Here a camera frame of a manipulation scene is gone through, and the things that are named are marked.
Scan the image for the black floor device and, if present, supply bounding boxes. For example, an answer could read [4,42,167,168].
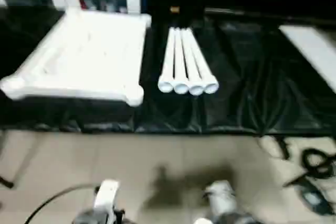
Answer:
[299,182,334,216]

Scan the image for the black glossy mat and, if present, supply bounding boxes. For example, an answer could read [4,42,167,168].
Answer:
[0,6,336,135]

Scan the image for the coiled black floor cable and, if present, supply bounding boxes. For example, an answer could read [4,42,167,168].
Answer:
[275,137,336,183]

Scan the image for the white plastic table leg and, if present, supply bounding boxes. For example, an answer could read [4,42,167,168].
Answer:
[185,27,220,94]
[181,27,206,97]
[157,27,177,94]
[172,27,191,95]

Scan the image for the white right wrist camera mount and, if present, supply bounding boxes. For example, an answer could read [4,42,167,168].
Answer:
[204,180,237,218]

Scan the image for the flat white board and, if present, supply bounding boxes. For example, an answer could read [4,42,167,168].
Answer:
[278,24,336,92]

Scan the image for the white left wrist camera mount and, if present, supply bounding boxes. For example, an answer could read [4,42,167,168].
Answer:
[93,179,121,218]

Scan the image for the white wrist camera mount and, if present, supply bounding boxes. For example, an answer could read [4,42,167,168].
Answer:
[93,179,121,218]
[204,180,237,218]

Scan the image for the white plastic table top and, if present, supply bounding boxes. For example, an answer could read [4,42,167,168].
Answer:
[0,7,152,108]

